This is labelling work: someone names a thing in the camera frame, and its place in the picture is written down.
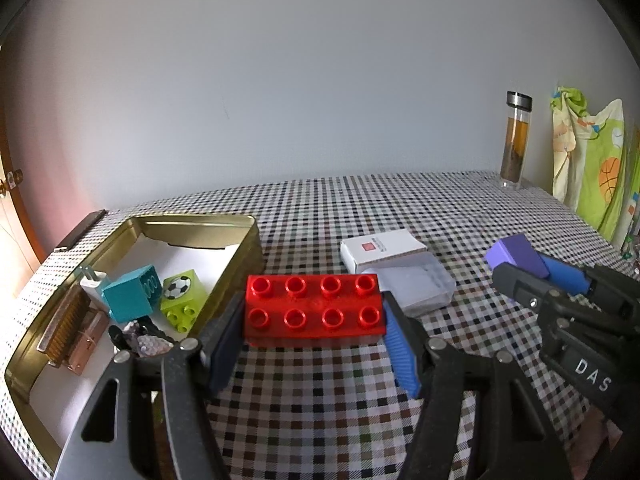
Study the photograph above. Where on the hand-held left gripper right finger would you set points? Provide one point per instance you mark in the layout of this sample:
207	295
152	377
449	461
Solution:
402	350

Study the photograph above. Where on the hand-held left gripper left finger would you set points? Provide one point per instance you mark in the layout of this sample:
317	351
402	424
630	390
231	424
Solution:
225	350

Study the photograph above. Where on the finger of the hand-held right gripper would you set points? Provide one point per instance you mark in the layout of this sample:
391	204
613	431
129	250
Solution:
565	272
522	287

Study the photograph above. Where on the purple building block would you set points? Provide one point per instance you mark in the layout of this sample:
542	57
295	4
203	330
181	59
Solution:
515	255

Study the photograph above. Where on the black and white item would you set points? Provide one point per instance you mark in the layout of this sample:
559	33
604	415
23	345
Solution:
147	342

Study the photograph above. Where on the red building brick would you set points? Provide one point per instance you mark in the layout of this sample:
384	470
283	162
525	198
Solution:
315	310

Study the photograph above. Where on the teal building block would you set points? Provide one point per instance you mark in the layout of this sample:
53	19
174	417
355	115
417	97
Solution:
130	297

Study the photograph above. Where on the rose gold case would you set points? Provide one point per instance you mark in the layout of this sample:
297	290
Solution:
85	347

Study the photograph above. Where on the bronze ribbed metal case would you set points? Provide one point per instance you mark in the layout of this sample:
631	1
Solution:
65	327

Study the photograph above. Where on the gold tin box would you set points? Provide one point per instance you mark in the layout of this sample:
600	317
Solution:
55	400

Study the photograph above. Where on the clear plastic box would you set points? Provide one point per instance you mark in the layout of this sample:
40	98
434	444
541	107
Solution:
425	285

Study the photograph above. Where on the green printed building block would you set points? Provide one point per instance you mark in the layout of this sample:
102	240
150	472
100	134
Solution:
182	295

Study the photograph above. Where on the checkered tablecloth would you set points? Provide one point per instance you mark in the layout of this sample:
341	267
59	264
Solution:
320	410

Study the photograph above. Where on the white card box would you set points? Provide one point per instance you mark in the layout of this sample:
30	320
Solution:
382	247

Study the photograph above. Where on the green printed cloth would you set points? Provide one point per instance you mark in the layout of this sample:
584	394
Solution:
595	170

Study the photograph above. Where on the glass tea bottle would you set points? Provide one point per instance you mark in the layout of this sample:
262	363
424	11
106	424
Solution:
516	145

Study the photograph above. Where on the white charger plug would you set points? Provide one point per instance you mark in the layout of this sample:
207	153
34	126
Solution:
94	285

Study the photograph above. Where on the dark flat strip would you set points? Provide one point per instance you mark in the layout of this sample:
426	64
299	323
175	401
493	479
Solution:
80	230

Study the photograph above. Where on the wooden door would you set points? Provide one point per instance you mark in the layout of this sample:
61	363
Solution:
17	230

